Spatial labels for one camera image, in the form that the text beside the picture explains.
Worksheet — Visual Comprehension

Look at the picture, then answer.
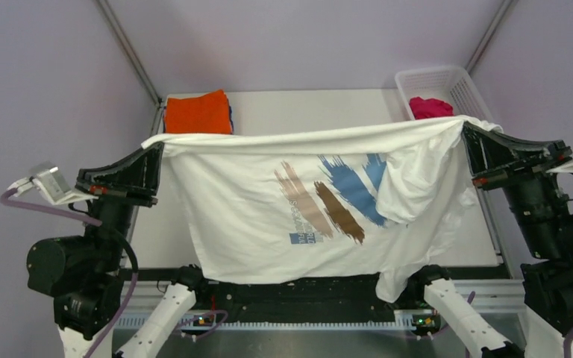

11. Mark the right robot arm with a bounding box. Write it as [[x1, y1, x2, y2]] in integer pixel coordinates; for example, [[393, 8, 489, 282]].
[[406, 124, 573, 357]]

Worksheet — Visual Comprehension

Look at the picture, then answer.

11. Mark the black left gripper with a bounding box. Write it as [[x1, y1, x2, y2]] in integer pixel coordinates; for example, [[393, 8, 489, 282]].
[[77, 137, 166, 270]]

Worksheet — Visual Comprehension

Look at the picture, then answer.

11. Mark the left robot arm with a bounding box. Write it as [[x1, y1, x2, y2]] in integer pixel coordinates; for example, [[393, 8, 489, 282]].
[[26, 142, 210, 357]]

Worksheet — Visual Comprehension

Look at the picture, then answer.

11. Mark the folded orange t shirt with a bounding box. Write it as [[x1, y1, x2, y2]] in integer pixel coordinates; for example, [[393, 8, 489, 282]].
[[163, 89, 234, 135]]

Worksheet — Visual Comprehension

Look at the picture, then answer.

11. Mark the crumpled magenta t shirt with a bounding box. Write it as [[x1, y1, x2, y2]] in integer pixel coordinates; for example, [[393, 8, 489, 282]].
[[409, 97, 454, 120]]

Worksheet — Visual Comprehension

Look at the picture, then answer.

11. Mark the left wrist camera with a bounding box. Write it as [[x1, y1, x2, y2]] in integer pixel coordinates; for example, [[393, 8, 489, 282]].
[[7, 162, 97, 206]]

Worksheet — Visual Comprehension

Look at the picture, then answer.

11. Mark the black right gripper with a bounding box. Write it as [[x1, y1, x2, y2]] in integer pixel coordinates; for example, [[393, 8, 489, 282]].
[[457, 118, 569, 255]]

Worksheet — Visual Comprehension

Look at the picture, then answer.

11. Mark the white printed t shirt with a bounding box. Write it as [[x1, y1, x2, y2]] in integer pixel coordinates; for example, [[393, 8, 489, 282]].
[[143, 116, 500, 302]]

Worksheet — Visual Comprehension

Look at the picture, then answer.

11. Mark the aluminium frame rail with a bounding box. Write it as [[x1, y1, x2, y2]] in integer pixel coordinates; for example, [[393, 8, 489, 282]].
[[116, 280, 524, 330]]

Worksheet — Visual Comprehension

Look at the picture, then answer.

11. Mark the white plastic laundry basket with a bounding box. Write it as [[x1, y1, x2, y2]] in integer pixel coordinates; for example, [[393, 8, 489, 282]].
[[395, 66, 494, 122]]

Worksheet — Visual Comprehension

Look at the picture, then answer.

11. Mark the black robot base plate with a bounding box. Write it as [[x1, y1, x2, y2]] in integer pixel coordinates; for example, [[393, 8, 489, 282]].
[[193, 274, 432, 324]]

